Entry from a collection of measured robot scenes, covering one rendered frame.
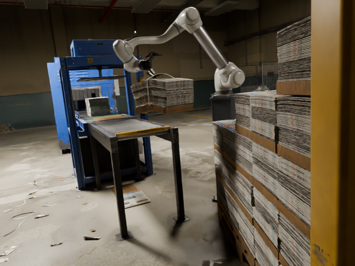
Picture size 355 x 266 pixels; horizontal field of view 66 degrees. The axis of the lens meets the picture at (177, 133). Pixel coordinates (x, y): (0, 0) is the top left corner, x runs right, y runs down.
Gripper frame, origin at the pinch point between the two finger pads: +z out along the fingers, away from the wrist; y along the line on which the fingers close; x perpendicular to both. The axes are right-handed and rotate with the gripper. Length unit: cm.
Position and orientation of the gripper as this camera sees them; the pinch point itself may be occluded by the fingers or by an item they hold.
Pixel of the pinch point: (160, 64)
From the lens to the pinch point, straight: 209.9
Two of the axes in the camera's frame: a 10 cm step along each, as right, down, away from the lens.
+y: 0.4, 9.7, 2.3
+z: 7.3, 1.3, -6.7
